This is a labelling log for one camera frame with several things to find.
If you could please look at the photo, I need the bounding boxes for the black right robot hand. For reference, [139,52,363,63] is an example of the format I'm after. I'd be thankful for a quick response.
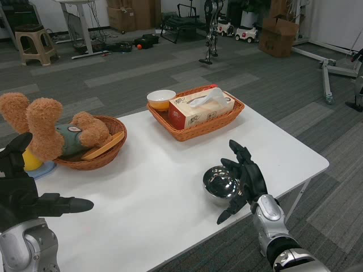
[217,139,269,226]

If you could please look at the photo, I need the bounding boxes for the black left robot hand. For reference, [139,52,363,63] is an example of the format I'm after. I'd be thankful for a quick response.
[0,132,95,232]

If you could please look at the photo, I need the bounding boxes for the shiny metal bowl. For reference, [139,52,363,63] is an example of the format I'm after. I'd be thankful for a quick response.
[202,166,243,207]

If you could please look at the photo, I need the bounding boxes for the white orange ceramic bowl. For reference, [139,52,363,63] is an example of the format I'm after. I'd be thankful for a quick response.
[146,90,176,112]

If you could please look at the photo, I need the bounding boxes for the light blue plastic tray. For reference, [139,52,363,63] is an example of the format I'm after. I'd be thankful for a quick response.
[27,161,56,180]

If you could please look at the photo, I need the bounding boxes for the yellow plastic cup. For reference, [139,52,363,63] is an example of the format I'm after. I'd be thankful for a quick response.
[22,148,43,172]

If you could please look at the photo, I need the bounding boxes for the white table leg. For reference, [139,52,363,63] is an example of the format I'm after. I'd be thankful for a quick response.
[285,181,311,224]

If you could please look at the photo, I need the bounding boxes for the brown plush teddy bear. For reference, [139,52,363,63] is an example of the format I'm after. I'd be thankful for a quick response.
[0,92,113,162]

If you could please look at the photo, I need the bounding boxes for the rectangular wicker basket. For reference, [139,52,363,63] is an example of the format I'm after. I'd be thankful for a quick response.
[146,86,246,142]

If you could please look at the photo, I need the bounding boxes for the round wicker basket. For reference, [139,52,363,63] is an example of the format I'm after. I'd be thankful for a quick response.
[52,115,128,171]

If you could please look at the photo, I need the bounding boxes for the red beige tissue box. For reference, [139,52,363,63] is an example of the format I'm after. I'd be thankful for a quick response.
[168,87,236,130]

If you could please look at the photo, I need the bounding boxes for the open cardboard box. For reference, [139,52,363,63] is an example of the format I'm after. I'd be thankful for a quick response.
[258,16,300,58]

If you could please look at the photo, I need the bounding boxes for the white toy car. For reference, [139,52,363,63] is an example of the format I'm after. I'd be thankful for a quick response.
[234,25,259,44]
[217,19,236,37]

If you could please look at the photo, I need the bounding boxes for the standing silver humanoid robot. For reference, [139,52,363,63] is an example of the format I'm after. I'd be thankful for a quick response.
[198,0,227,66]

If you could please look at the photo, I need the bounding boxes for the bushy potted plant white pot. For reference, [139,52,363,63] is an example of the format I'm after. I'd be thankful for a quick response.
[240,0,264,28]

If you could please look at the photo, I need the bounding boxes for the beige plastic stool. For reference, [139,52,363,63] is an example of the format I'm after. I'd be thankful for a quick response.
[14,24,60,67]

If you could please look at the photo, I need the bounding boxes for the black folding cot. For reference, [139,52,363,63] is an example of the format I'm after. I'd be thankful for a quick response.
[160,4,208,44]

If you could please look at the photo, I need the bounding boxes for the white standing desk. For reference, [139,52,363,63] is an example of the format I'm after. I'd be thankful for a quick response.
[55,0,110,60]

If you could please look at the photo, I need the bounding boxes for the black flat floor case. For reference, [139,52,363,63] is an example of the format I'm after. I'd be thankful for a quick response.
[109,41,133,53]

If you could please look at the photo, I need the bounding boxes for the green black equipment stack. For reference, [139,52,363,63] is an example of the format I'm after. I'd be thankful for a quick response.
[10,0,39,27]

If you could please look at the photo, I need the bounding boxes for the stacked small cardboard boxes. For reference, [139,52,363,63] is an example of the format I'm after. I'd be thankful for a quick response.
[107,0,137,32]

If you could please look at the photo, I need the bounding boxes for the white gantry frame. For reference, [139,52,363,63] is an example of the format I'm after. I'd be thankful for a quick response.
[292,0,363,105]

